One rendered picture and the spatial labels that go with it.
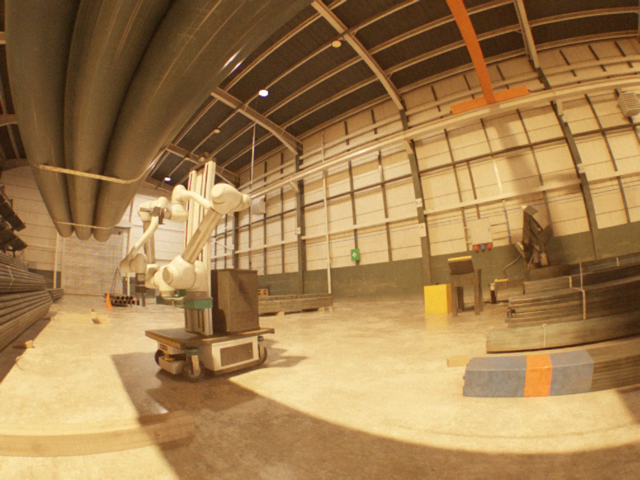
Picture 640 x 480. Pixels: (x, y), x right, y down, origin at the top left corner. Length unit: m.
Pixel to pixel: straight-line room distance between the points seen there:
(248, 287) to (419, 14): 9.91
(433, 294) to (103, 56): 5.40
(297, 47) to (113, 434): 11.18
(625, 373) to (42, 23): 2.14
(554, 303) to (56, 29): 2.91
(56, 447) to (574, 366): 2.22
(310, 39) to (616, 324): 10.92
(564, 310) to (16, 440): 3.35
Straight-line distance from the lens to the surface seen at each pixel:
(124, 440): 1.27
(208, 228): 1.71
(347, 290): 11.31
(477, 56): 8.17
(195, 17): 0.44
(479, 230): 9.24
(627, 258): 8.44
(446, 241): 9.80
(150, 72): 0.55
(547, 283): 3.22
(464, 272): 4.79
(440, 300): 5.37
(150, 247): 2.50
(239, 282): 2.21
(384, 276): 10.42
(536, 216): 4.51
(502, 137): 10.53
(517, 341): 2.38
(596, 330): 2.49
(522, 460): 1.12
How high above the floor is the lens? 0.67
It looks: 10 degrees up
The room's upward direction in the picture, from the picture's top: 3 degrees counter-clockwise
